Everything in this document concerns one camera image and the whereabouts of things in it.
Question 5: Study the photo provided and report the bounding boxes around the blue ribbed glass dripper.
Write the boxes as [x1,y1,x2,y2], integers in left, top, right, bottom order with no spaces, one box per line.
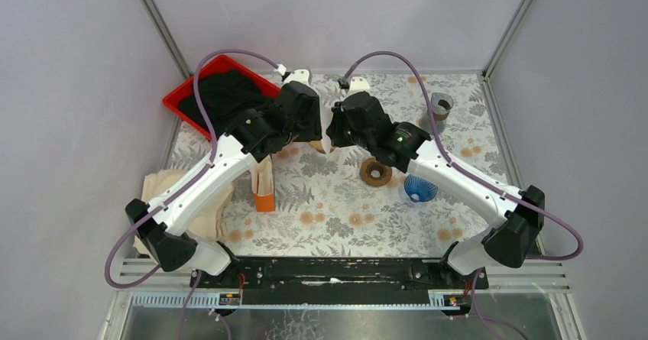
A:
[403,175,438,202]

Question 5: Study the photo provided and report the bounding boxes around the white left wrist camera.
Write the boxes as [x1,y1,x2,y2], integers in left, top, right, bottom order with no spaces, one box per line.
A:
[274,64,312,86]

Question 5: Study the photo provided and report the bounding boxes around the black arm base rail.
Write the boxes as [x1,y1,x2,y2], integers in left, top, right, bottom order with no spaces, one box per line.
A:
[190,256,489,306]

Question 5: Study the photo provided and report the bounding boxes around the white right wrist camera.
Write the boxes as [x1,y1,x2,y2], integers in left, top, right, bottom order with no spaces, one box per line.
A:
[338,76,371,97]

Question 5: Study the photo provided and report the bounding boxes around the dark wooden dripper ring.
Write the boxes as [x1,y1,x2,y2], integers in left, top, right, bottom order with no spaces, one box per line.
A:
[359,157,394,188]

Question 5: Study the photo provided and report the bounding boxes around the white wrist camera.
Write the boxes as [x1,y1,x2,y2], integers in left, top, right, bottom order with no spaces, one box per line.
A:
[338,76,371,97]
[274,64,312,86]

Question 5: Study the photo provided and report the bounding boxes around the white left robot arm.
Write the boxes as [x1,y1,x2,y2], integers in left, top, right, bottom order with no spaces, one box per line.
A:
[125,79,322,287]

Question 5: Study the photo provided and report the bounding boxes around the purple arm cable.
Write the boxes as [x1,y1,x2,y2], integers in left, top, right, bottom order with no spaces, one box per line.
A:
[104,49,280,340]
[342,50,585,340]

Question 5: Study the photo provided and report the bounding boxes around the beige cloth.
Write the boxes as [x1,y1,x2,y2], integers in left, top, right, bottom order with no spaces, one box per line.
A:
[141,170,234,245]

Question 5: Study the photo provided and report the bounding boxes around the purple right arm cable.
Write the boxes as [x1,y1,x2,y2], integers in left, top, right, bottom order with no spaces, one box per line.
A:
[342,50,585,340]

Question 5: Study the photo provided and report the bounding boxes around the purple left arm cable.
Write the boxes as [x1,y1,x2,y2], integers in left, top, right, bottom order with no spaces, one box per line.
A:
[104,49,280,340]

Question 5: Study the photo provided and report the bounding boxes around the red plastic tray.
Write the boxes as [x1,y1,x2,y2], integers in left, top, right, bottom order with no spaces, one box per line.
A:
[162,54,280,141]

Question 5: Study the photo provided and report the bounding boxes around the orange coffee filter box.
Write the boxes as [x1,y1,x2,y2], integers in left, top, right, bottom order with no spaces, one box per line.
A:
[251,156,276,212]

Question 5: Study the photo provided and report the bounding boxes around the black cloth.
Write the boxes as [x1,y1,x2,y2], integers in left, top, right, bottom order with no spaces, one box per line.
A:
[199,69,279,136]

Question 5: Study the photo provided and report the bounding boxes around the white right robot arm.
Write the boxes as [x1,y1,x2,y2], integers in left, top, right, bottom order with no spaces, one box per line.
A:
[326,92,543,288]

